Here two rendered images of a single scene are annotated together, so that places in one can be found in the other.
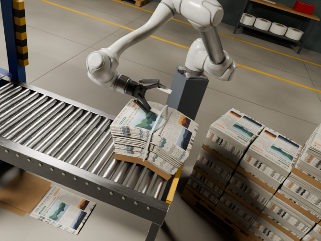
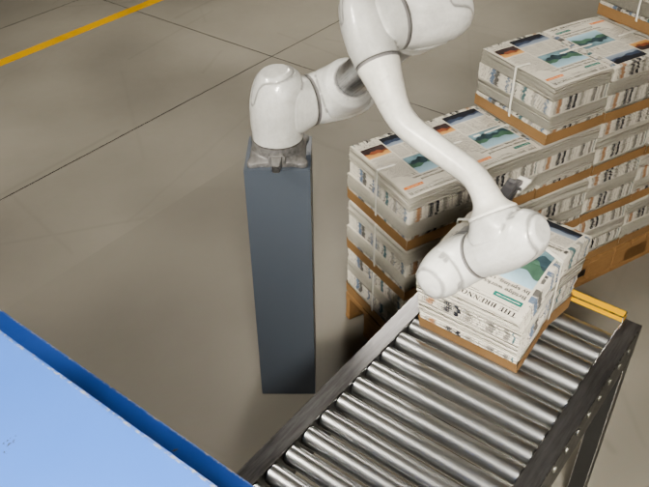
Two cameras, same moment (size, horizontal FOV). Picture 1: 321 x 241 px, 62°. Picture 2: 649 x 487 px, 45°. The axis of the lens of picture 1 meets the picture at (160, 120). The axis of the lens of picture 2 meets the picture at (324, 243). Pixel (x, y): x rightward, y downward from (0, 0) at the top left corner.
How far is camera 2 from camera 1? 1.78 m
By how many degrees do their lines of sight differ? 47
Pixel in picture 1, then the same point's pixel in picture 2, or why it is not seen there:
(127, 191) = (603, 369)
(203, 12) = (463, 17)
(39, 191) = not seen: outside the picture
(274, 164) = (522, 157)
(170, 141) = (573, 243)
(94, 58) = (540, 228)
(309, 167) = (562, 116)
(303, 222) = (577, 192)
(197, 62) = (305, 119)
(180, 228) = not seen: hidden behind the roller
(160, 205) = (630, 330)
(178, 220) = not seen: hidden behind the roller
